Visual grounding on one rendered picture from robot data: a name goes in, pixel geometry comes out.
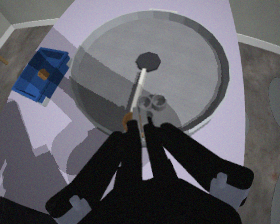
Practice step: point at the grey metal ring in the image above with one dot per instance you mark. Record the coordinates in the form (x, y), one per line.
(144, 98)
(150, 112)
(159, 96)

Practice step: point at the grey round turning table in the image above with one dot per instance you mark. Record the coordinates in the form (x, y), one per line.
(183, 60)

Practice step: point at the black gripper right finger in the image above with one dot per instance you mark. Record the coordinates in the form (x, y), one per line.
(229, 181)

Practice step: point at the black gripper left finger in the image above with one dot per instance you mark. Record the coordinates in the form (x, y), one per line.
(74, 201)

